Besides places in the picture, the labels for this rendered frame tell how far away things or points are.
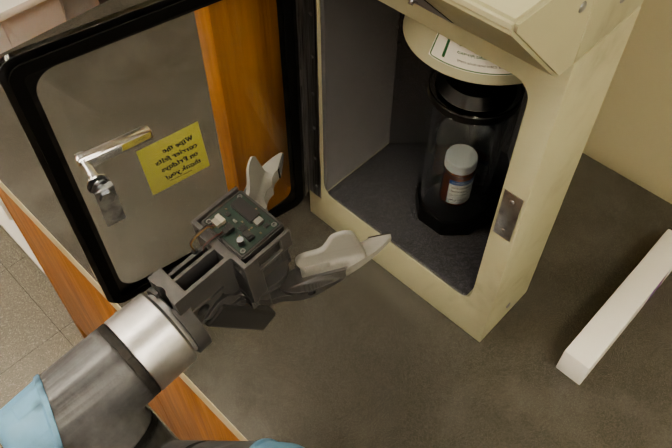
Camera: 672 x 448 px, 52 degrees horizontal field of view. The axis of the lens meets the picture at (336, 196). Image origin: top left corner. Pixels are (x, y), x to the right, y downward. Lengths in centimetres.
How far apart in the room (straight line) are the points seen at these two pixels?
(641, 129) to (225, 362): 71
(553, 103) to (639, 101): 53
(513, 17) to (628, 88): 70
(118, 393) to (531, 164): 41
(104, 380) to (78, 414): 3
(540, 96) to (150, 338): 38
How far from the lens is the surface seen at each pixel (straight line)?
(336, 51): 82
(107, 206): 78
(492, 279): 83
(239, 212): 60
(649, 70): 111
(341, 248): 61
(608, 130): 119
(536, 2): 47
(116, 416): 59
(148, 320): 58
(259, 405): 90
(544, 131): 64
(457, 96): 78
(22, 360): 215
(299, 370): 91
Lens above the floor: 176
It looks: 50 degrees down
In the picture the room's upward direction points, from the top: straight up
